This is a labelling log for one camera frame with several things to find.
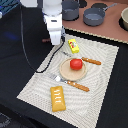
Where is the knife with wooden handle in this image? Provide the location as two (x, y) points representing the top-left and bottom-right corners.
(61, 51), (102, 65)

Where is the grey toy pot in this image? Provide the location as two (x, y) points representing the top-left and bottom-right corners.
(62, 0), (79, 21)

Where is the brown sausage toy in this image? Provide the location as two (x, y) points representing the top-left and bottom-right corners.
(42, 38), (51, 43)

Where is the round wooden plate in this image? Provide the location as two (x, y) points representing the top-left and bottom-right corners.
(59, 58), (87, 81)

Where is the red toy tomato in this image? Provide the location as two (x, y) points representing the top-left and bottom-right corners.
(70, 59), (83, 70)

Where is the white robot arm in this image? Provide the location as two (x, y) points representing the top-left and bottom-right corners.
(20, 0), (62, 45)

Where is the orange toy bread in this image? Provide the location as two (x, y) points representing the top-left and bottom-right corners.
(50, 86), (66, 112)

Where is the fork with wooden handle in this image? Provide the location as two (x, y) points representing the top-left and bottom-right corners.
(49, 73), (90, 92)

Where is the beige toy bowl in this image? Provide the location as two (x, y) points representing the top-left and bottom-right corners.
(121, 7), (128, 30)

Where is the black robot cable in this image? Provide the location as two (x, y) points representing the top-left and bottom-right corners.
(19, 4), (66, 74)

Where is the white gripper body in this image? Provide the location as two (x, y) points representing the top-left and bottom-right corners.
(44, 14), (63, 45)

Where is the yellow toy box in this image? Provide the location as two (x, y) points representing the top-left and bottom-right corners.
(68, 39), (79, 53)

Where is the grey toy saucepan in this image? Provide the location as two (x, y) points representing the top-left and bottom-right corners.
(83, 3), (116, 26)

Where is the woven beige placemat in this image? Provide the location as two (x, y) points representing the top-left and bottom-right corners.
(17, 35), (118, 128)

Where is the pink stove board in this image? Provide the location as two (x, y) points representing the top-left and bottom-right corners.
(63, 0), (128, 43)

